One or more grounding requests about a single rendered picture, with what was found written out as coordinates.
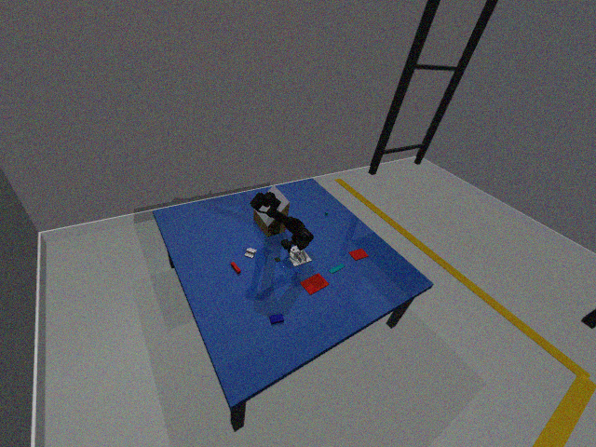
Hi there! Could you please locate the red flat square plate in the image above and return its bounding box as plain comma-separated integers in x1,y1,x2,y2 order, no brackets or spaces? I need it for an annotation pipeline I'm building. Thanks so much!
300,273,329,295
349,249,369,261

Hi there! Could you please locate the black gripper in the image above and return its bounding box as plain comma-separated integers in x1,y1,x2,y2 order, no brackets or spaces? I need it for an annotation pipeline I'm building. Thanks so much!
280,235,300,253

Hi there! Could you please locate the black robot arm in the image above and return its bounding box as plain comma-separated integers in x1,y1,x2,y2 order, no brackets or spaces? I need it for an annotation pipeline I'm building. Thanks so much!
251,192,314,251

